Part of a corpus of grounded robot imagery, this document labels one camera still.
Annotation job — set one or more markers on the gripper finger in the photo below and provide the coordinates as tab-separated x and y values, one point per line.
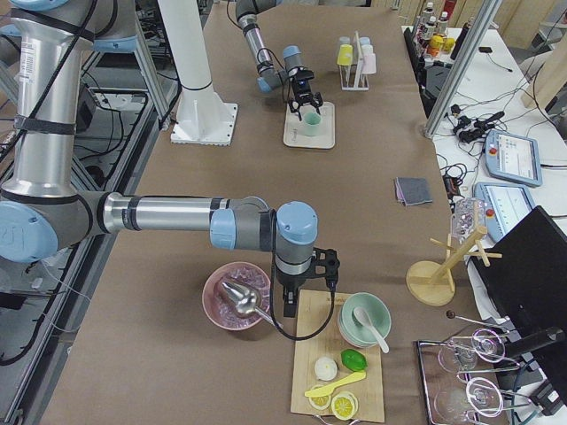
317	102
294	108
290	302

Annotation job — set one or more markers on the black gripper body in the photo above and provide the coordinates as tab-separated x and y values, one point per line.
290	280
303	94

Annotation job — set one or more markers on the green cup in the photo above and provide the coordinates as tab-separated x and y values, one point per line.
311	124

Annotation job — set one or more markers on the cream rabbit tray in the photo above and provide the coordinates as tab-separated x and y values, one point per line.
293	136

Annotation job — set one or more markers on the yellow cup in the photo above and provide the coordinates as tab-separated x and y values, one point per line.
345	55

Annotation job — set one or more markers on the pink cup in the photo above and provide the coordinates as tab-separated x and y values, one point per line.
369	64

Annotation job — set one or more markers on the cream white cup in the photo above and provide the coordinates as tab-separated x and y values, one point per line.
367	49

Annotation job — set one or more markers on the metal ice scoop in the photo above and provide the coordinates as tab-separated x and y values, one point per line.
245	299

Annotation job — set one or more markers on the pink bowl with ice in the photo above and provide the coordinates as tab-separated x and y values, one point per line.
218	310

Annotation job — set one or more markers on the stacked green bowls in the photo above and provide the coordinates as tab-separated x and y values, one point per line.
352	331

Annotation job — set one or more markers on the white round fruit half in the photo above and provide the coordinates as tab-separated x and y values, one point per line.
326	369

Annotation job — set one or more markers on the green lime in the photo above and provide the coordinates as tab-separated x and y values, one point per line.
353	360

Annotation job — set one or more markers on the wooden cutting board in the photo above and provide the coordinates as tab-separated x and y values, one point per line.
313	309

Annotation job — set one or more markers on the yellow plastic knife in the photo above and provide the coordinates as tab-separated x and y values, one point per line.
328	389

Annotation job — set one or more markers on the white ceramic spoon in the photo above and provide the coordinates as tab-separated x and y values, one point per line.
361	315

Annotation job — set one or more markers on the lemon slice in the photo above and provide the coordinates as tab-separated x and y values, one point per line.
320	403
344	405

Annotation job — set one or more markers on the folded grey cloth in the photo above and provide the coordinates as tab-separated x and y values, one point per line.
412	191

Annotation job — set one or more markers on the wooden mug tree stand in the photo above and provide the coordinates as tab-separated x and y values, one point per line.
432	283

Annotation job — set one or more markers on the crystal glass on stand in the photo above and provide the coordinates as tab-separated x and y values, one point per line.
468	214

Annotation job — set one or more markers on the blue teach pendant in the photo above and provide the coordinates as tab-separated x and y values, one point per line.
506	204
513	158

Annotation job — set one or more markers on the black monitor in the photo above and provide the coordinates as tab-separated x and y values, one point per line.
528	285

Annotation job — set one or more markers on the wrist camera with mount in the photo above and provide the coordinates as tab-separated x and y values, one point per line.
325	264
301	76

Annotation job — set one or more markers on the white wire cup rack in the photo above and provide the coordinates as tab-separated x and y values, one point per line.
351	78

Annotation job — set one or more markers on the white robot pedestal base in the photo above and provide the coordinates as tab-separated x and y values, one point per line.
201	117

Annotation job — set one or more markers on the aluminium frame post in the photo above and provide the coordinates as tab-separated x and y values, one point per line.
464	58

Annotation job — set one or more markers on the wire wine glass rack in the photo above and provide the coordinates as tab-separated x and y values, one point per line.
459	375

